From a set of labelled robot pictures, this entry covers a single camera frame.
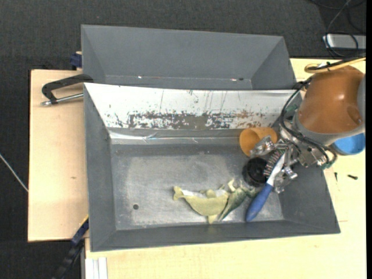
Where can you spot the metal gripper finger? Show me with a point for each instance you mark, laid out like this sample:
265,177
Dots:
286,179
265,145

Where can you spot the orange cup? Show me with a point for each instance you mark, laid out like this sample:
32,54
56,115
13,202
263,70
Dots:
250,139

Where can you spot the black round lid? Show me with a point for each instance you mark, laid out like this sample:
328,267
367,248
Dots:
254,171

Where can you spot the blue and white brush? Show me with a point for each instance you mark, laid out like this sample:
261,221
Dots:
260,200

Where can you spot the small black screw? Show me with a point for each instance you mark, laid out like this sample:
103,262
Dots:
353,177

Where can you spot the pale yellow toy dolphin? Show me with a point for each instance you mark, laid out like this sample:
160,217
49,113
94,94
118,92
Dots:
203,203

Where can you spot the grey metal bin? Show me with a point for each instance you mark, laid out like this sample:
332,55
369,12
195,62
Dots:
180,54

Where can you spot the pale wood board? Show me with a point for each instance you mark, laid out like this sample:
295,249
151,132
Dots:
55,155

